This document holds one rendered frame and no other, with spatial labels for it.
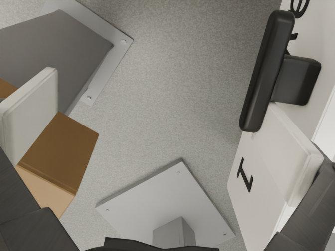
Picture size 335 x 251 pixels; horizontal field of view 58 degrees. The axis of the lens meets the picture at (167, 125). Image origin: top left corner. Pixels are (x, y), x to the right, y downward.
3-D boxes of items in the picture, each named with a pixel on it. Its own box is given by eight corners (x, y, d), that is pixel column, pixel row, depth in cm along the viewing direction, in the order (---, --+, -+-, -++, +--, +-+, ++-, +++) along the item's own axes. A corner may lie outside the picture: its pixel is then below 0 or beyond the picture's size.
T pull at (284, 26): (236, 125, 20) (241, 134, 19) (269, 7, 17) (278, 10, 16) (286, 132, 21) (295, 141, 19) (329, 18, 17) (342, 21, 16)
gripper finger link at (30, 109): (9, 176, 13) (-9, 174, 13) (58, 112, 20) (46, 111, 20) (4, 114, 12) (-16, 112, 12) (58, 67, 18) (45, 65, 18)
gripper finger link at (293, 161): (310, 155, 13) (326, 157, 13) (262, 97, 19) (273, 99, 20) (287, 207, 14) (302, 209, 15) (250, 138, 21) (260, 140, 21)
